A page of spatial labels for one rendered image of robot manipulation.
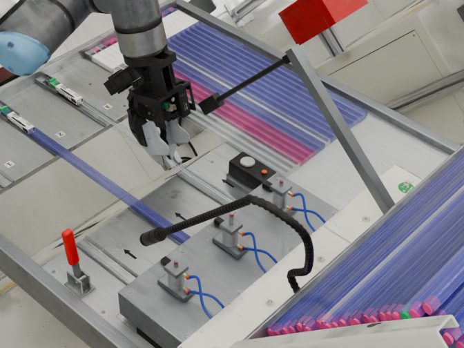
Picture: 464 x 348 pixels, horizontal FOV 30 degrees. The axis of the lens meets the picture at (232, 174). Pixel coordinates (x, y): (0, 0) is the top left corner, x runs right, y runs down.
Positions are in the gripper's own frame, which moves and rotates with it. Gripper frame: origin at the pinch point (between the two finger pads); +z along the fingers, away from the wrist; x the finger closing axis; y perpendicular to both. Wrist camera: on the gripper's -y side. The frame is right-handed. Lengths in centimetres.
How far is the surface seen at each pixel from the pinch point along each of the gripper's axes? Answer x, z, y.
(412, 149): 32.3, 8.7, 28.2
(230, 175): 3.5, 2.5, 12.2
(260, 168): 6.0, 0.9, 17.1
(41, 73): 0.0, -8.8, -31.2
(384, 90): 113, 51, -37
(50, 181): 22, 45, -83
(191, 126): 71, 52, -78
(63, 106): -2.5, -5.1, -22.7
